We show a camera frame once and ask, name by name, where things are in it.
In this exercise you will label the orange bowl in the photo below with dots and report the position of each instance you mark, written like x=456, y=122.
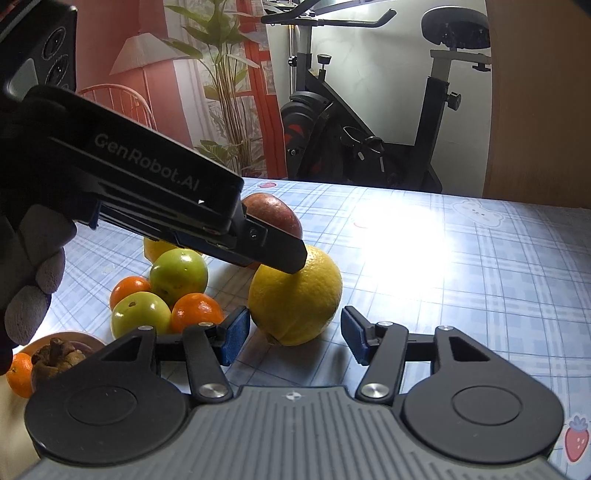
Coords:
x=90, y=340

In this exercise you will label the wooden door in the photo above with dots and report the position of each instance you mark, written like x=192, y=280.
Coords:
x=540, y=101

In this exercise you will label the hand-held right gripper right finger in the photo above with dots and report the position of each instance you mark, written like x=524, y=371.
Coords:
x=356, y=337

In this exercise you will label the small orange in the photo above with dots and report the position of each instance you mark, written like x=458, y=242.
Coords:
x=128, y=290
x=19, y=374
x=196, y=314

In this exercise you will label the black exercise bike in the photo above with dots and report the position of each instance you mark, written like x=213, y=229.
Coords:
x=332, y=124

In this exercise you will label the yellow citrus fruit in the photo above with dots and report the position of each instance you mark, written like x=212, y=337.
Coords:
x=157, y=249

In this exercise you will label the person's left hand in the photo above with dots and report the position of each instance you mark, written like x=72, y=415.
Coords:
x=41, y=272

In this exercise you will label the brown mangosteen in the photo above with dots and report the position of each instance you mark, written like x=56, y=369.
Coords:
x=55, y=359

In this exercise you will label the wall poster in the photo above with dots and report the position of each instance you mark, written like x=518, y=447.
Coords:
x=184, y=69

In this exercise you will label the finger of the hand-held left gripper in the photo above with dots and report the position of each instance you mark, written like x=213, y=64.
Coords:
x=277, y=251

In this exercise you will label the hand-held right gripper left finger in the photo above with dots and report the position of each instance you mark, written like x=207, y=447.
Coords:
x=236, y=337

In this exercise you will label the red apple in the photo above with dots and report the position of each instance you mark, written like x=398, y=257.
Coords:
x=279, y=214

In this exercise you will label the blue checked tablecloth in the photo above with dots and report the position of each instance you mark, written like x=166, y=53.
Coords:
x=438, y=277

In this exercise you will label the yellow lemon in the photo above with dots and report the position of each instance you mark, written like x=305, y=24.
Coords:
x=295, y=300

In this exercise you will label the green round fruit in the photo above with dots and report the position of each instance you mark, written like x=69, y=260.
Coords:
x=136, y=314
x=178, y=274

